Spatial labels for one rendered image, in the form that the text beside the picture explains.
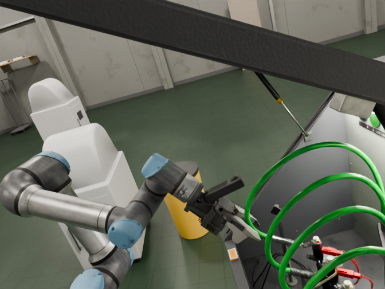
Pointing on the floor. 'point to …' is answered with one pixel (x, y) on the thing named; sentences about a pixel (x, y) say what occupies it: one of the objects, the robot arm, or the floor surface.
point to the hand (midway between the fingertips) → (258, 229)
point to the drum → (191, 231)
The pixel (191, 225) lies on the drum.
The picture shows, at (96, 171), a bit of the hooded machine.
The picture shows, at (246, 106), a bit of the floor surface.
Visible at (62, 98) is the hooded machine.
